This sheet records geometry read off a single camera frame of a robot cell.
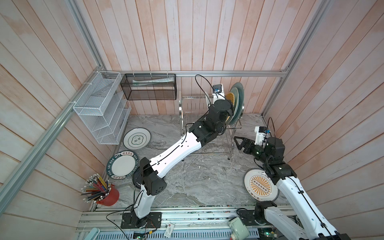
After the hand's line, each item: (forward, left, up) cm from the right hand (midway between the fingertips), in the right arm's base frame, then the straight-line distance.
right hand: (239, 138), depth 76 cm
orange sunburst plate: (-16, -15, -24) cm, 33 cm away
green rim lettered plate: (-6, +68, -22) cm, 72 cm away
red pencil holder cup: (-27, +63, -12) cm, 70 cm away
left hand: (+8, +9, +19) cm, 23 cm away
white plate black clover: (+15, +65, -22) cm, 70 cm away
